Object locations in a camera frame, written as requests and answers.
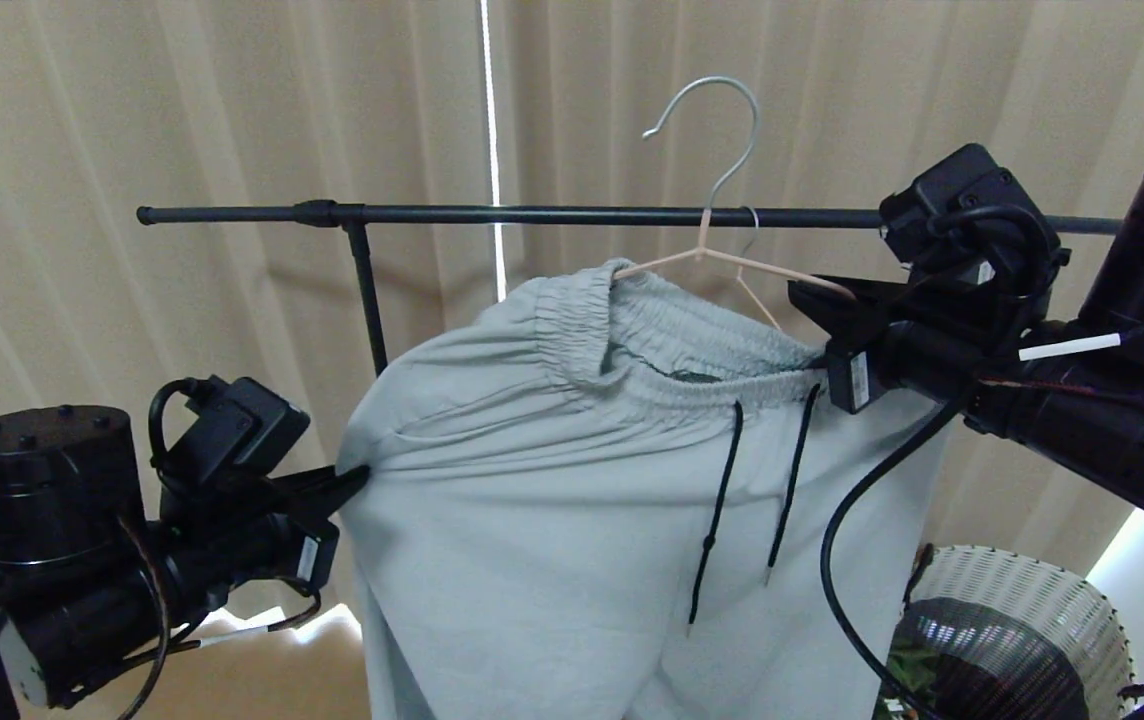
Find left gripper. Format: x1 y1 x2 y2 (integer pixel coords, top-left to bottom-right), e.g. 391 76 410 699
0 512 340 708

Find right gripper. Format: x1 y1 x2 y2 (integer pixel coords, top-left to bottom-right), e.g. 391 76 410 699
825 320 1144 513

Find pale grey shorts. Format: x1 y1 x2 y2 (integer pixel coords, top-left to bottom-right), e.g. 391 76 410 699
337 258 948 720

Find pink clothes hanger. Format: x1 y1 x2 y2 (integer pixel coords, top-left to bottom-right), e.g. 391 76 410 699
612 76 858 301
732 206 785 331

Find white laundry basket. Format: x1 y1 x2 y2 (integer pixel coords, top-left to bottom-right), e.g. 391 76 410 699
892 545 1138 720

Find black clothes rack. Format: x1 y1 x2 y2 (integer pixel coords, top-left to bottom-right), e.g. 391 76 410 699
137 200 1125 379

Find beige curtain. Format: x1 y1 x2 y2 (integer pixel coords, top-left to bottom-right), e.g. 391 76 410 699
0 0 1144 641

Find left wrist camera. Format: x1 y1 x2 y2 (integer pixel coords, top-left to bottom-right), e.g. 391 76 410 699
157 376 311 521

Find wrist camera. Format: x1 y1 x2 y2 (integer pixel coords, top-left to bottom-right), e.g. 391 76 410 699
879 143 1070 331
157 376 311 521

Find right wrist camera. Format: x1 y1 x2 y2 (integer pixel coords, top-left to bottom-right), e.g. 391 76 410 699
879 143 1070 331

